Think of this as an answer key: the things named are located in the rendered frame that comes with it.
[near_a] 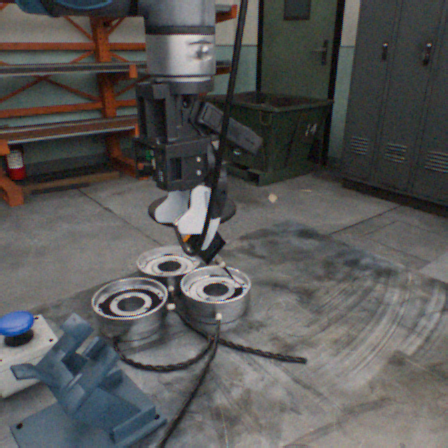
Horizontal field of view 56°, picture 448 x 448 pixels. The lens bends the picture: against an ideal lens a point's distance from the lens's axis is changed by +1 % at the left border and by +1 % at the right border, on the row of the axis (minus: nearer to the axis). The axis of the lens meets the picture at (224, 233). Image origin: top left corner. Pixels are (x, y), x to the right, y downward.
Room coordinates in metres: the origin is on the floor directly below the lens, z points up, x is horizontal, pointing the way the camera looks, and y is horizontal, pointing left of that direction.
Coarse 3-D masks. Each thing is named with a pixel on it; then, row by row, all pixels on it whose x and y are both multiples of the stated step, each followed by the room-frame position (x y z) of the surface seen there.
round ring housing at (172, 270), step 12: (144, 252) 0.64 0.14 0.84; (156, 252) 0.66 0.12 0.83; (168, 252) 0.66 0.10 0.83; (180, 252) 0.66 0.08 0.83; (144, 264) 0.62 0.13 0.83; (156, 264) 0.62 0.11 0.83; (168, 264) 0.63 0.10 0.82; (180, 264) 0.62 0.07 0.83; (144, 276) 0.58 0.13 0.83; (156, 276) 0.56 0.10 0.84; (168, 276) 0.56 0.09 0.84; (180, 276) 0.57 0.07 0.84; (168, 288) 0.56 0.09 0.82; (180, 288) 0.57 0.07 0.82
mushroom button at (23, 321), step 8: (16, 312) 0.42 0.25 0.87; (24, 312) 0.42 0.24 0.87; (0, 320) 0.41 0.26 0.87; (8, 320) 0.40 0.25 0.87; (16, 320) 0.40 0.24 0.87; (24, 320) 0.41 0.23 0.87; (32, 320) 0.41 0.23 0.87; (0, 328) 0.39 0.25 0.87; (8, 328) 0.39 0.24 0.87; (16, 328) 0.39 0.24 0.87; (24, 328) 0.40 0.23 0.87; (8, 336) 0.39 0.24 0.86; (16, 336) 0.40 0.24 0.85
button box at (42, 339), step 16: (0, 336) 0.41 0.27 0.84; (32, 336) 0.41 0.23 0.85; (48, 336) 0.41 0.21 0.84; (0, 352) 0.38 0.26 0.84; (16, 352) 0.38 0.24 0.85; (32, 352) 0.38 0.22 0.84; (0, 368) 0.36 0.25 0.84; (0, 384) 0.36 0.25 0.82; (16, 384) 0.37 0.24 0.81; (32, 384) 0.38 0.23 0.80
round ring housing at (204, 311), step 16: (192, 272) 0.57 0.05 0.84; (208, 272) 0.59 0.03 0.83; (224, 272) 0.59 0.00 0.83; (240, 272) 0.57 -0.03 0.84; (208, 288) 0.56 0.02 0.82; (224, 288) 0.56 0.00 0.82; (192, 304) 0.50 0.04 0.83; (208, 304) 0.49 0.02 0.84; (224, 304) 0.49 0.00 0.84; (240, 304) 0.50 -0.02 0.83; (208, 320) 0.50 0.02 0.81; (224, 320) 0.50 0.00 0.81
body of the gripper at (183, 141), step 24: (144, 96) 0.47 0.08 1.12; (168, 96) 0.47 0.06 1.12; (192, 96) 0.49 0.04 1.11; (144, 120) 0.48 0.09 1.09; (168, 120) 0.47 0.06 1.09; (192, 120) 0.49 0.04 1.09; (144, 144) 0.50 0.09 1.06; (168, 144) 0.45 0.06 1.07; (192, 144) 0.46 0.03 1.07; (216, 144) 0.49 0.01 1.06; (144, 168) 0.49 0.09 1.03; (168, 168) 0.44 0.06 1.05; (192, 168) 0.47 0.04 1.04
